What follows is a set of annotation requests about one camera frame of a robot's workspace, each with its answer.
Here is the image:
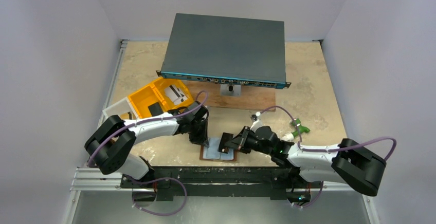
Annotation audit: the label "brown leather card holder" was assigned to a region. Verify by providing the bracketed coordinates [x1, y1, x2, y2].
[199, 137, 237, 162]

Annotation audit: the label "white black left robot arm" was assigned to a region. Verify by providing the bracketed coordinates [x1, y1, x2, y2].
[84, 101, 209, 181]

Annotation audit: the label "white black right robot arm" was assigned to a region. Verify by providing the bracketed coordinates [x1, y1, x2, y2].
[219, 126, 387, 197]

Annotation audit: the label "white cards in bin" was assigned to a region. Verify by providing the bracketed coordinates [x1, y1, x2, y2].
[165, 85, 188, 105]

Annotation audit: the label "black card in bin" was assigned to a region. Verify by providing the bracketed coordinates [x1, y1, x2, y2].
[148, 102, 164, 117]

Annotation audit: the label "green toy figure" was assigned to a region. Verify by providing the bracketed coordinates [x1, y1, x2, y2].
[281, 118, 311, 141]

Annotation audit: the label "brown wooden board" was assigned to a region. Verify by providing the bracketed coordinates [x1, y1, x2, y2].
[185, 81, 276, 110]

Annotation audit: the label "yellow plastic bin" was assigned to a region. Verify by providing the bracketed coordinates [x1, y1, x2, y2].
[128, 78, 194, 119]

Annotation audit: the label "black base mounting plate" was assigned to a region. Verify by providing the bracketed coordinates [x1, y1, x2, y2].
[120, 166, 311, 204]

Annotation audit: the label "white plastic bin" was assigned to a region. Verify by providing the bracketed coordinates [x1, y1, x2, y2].
[101, 97, 139, 123]

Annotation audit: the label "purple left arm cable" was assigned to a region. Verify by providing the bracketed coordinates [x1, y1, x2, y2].
[86, 90, 209, 167]

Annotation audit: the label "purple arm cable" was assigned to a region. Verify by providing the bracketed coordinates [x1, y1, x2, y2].
[252, 105, 397, 162]
[86, 90, 209, 167]

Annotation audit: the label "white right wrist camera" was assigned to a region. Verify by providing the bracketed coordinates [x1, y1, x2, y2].
[250, 112, 264, 132]

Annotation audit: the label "grey metal camera stand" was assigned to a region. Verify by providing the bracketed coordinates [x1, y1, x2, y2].
[220, 84, 241, 97]

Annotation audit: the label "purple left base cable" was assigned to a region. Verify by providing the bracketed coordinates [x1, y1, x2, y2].
[131, 178, 189, 217]

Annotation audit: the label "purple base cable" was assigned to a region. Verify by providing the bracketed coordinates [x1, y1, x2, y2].
[131, 178, 189, 217]
[291, 181, 323, 210]

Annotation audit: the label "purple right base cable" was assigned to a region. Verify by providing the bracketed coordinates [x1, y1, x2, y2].
[291, 181, 323, 210]

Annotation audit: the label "grey blue network switch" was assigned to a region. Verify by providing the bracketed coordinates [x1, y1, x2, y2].
[156, 13, 290, 89]

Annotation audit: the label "aluminium frame rail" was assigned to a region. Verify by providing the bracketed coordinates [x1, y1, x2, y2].
[69, 39, 129, 192]

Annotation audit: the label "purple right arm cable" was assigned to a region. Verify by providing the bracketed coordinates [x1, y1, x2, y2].
[252, 105, 397, 162]

